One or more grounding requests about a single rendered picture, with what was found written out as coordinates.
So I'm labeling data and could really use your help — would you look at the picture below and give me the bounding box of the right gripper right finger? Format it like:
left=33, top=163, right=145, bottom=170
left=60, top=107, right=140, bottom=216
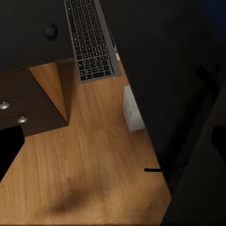
left=211, top=125, right=226, bottom=163

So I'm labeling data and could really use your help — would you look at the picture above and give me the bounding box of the monitor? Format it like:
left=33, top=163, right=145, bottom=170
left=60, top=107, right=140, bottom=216
left=144, top=65, right=226, bottom=226

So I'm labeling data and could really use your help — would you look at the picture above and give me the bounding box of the keyboard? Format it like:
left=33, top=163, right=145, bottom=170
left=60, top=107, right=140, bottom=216
left=64, top=0, right=121, bottom=84

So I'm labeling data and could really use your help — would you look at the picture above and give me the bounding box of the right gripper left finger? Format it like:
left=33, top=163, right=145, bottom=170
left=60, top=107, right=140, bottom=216
left=0, top=125, right=24, bottom=182

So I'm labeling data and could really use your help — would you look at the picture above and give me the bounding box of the mouse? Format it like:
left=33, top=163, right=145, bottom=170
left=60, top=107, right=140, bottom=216
left=42, top=22, right=57, bottom=37

